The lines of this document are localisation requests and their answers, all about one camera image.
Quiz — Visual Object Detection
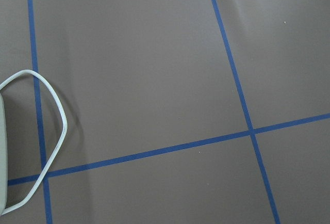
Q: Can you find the white toaster power cable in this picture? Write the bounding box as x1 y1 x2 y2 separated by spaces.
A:
0 69 69 216

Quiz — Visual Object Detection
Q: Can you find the white toaster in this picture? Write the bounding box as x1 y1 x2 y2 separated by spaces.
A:
0 96 8 214

